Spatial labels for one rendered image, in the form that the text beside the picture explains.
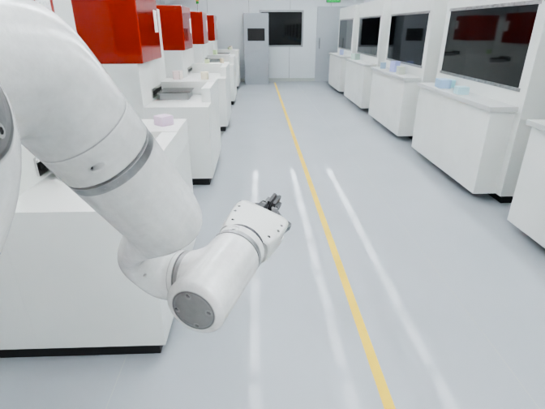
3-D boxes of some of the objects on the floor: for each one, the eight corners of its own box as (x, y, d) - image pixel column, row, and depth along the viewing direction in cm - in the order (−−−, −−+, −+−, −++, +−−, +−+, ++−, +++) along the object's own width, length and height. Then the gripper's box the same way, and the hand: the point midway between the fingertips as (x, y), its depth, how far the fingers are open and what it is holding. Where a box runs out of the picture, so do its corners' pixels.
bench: (359, 113, 776) (370, -3, 695) (341, 98, 941) (348, 3, 859) (414, 113, 780) (431, -3, 699) (387, 97, 944) (397, 3, 863)
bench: (472, 204, 375) (527, -43, 293) (405, 151, 539) (430, -18, 457) (583, 203, 378) (668, -42, 297) (483, 150, 543) (521, -17, 461)
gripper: (288, 251, 61) (316, 200, 76) (203, 210, 63) (246, 169, 78) (274, 285, 65) (303, 230, 80) (194, 246, 67) (238, 200, 82)
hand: (272, 204), depth 78 cm, fingers closed
